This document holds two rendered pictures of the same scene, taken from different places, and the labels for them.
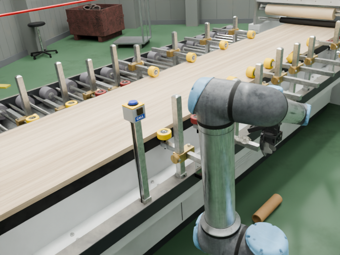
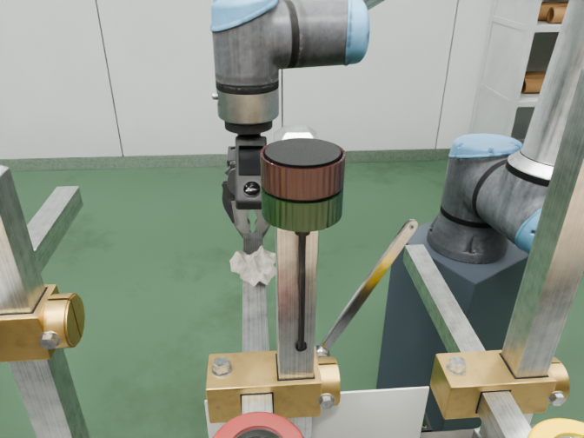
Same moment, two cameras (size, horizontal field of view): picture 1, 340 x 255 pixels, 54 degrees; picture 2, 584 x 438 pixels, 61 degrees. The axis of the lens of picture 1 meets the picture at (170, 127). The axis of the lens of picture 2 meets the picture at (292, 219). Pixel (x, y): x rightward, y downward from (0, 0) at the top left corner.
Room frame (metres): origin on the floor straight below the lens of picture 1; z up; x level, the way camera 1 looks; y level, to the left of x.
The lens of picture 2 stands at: (1.95, 0.01, 1.25)
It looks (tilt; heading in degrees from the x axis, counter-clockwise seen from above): 29 degrees down; 219
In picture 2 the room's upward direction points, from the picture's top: straight up
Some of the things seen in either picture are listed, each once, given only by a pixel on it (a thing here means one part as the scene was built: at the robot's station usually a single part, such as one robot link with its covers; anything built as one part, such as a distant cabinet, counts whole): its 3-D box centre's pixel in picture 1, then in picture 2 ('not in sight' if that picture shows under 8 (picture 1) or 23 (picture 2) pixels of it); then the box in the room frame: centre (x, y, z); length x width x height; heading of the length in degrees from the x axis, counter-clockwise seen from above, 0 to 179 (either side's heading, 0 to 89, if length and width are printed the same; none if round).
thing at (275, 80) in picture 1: (279, 78); not in sight; (2.19, -0.78, 0.95); 0.13 x 0.06 x 0.05; 134
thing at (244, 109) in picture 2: not in sight; (245, 103); (1.44, -0.49, 1.05); 0.10 x 0.09 x 0.05; 134
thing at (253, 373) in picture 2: not in sight; (273, 386); (1.67, -0.23, 0.85); 0.13 x 0.06 x 0.05; 134
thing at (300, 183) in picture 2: not in sight; (302, 167); (1.69, -0.19, 1.11); 0.06 x 0.06 x 0.02
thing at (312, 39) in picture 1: (308, 66); not in sight; (2.52, -1.12, 0.90); 0.03 x 0.03 x 0.48; 44
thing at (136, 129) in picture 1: (140, 162); not in sight; (1.30, 0.15, 0.93); 0.05 x 0.04 x 0.45; 134
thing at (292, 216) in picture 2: not in sight; (301, 198); (1.69, -0.19, 1.09); 0.06 x 0.06 x 0.02
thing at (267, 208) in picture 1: (267, 208); not in sight; (1.90, -0.68, 0.04); 0.30 x 0.08 x 0.08; 134
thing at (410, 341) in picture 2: not in sight; (447, 334); (0.86, -0.31, 0.30); 0.25 x 0.25 x 0.60; 73
